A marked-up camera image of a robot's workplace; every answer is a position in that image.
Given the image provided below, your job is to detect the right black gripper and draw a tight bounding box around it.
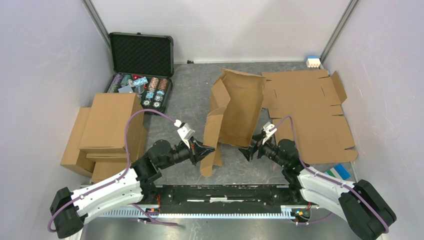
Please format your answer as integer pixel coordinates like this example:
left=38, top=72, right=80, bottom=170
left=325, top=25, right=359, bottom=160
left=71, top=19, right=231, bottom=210
left=237, top=133, right=287, bottom=168

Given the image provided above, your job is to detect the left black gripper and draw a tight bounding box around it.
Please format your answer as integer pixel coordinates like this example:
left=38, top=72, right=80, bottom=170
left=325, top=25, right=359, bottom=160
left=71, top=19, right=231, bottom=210
left=159, top=136, right=215, bottom=169

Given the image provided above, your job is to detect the cardboard box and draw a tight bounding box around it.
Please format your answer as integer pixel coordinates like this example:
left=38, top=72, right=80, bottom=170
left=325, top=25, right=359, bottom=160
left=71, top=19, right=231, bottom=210
left=79, top=93, right=147, bottom=154
left=60, top=107, right=145, bottom=183
left=200, top=68, right=266, bottom=177

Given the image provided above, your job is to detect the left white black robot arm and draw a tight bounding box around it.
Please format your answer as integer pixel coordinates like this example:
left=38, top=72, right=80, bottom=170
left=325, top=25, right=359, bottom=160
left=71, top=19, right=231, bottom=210
left=47, top=137, right=216, bottom=239

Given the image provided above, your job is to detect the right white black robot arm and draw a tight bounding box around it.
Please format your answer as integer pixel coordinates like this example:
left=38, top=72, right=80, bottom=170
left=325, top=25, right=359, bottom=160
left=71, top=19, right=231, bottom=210
left=238, top=132, right=397, bottom=240

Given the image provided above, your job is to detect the stack of flat cardboard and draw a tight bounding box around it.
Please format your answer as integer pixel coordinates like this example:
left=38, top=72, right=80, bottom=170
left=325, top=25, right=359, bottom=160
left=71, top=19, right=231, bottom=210
left=262, top=69, right=358, bottom=165

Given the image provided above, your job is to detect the blue green white card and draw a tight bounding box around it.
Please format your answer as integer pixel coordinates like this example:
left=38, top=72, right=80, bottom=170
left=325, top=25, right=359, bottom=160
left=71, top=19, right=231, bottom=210
left=325, top=163, right=351, bottom=180

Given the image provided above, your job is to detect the white blue block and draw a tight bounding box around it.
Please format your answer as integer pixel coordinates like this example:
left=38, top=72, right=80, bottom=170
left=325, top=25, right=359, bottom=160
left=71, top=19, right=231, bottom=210
left=305, top=55, right=322, bottom=69

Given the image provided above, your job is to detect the black poker chip case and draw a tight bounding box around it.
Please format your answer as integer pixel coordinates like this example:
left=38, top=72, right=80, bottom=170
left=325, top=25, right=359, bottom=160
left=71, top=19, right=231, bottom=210
left=105, top=32, right=175, bottom=113

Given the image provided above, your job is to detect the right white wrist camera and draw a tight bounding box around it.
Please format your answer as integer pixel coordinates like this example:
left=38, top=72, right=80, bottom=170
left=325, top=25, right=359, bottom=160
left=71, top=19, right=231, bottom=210
left=261, top=122, right=277, bottom=145

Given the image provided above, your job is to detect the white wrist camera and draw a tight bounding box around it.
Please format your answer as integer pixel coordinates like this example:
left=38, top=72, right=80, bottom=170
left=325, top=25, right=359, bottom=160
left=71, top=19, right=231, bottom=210
left=261, top=122, right=277, bottom=145
left=174, top=119, right=195, bottom=149

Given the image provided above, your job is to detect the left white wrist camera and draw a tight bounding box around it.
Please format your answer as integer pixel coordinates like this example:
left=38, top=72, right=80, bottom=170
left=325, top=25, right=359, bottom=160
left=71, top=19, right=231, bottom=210
left=174, top=119, right=195, bottom=149

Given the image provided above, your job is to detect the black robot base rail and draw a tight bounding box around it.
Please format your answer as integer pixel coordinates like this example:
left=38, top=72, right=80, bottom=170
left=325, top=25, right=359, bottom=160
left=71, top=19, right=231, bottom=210
left=140, top=184, right=309, bottom=215

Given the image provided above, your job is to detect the white toothed cable duct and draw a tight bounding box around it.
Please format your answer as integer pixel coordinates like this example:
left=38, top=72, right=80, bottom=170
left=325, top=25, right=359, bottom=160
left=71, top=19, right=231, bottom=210
left=100, top=206, right=295, bottom=220

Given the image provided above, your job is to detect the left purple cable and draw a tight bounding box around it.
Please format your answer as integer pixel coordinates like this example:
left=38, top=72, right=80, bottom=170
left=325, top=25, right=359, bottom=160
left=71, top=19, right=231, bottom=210
left=46, top=108, right=178, bottom=233

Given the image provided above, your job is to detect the purple cable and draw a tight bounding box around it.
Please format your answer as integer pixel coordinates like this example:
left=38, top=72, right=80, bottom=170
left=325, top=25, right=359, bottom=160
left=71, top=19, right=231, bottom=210
left=270, top=115, right=390, bottom=235
left=46, top=108, right=178, bottom=233

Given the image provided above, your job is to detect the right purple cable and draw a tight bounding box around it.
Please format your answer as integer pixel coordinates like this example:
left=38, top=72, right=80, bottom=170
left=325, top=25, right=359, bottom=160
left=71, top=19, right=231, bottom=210
left=270, top=115, right=390, bottom=235

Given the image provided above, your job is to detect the right aluminium corner post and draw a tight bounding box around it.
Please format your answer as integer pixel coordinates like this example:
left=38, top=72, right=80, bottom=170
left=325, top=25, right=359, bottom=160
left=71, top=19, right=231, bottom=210
left=320, top=0, right=360, bottom=64

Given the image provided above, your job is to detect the aluminium corner post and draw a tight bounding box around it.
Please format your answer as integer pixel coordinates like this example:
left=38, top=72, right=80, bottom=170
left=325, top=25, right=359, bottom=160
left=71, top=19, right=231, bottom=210
left=320, top=0, right=360, bottom=64
left=82, top=0, right=112, bottom=52

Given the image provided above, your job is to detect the left aluminium corner post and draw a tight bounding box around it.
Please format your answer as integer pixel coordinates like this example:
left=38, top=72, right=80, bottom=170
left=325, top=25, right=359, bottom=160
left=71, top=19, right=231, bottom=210
left=82, top=0, right=112, bottom=52

